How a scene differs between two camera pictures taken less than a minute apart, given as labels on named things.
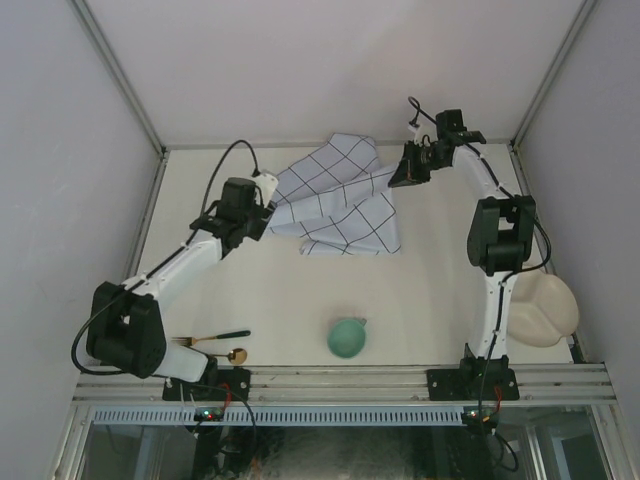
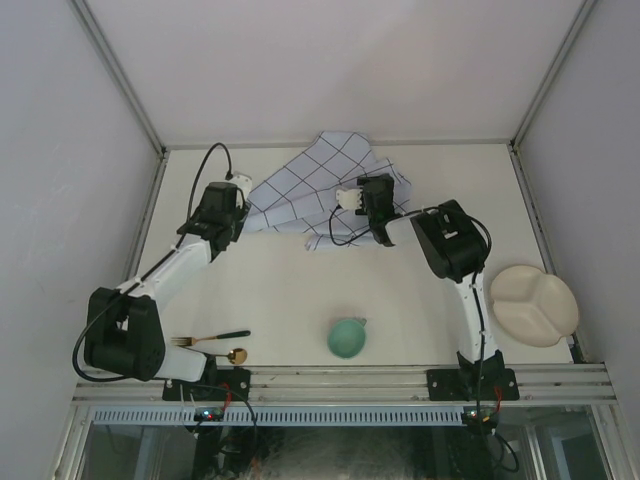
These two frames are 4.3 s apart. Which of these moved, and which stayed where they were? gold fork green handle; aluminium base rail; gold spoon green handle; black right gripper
Moved: black right gripper
Stayed: gold fork green handle; gold spoon green handle; aluminium base rail
